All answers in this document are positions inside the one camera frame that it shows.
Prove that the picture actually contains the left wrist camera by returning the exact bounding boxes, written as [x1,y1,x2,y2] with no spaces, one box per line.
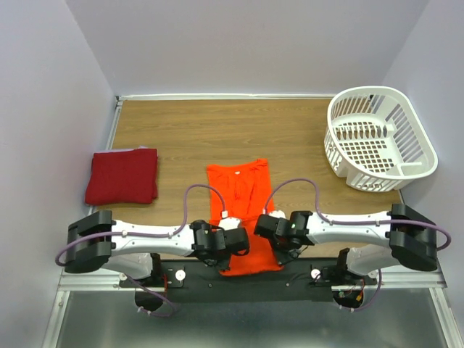
[218,210,241,231]

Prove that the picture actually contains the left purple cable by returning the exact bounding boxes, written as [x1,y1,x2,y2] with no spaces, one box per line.
[54,183,229,318]

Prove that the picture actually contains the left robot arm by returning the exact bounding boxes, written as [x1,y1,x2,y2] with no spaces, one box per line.
[55,210,250,286]

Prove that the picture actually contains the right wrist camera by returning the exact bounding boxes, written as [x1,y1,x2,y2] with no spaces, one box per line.
[262,209,286,219]

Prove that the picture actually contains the orange t-shirt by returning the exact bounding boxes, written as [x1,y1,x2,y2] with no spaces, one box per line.
[207,159,282,277]

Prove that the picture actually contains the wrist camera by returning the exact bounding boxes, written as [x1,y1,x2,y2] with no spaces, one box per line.
[262,209,286,219]
[218,210,241,231]

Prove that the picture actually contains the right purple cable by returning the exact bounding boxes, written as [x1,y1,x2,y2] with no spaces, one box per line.
[262,177,452,313]

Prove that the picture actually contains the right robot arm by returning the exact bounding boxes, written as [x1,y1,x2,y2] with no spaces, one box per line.
[254,204,438,285]

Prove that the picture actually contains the aluminium frame rail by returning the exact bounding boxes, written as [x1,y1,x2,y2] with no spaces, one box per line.
[58,265,447,291]

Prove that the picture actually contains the purple cable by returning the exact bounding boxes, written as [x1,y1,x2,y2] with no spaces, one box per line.
[54,183,229,318]
[262,177,452,313]

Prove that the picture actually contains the white plastic laundry basket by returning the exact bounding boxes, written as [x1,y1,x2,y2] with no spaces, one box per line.
[324,86,438,192]

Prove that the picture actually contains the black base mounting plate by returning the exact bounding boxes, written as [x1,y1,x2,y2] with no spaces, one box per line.
[136,257,377,303]

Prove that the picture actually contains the folded dark red t-shirt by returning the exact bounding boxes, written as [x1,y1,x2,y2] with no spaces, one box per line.
[84,148,158,206]

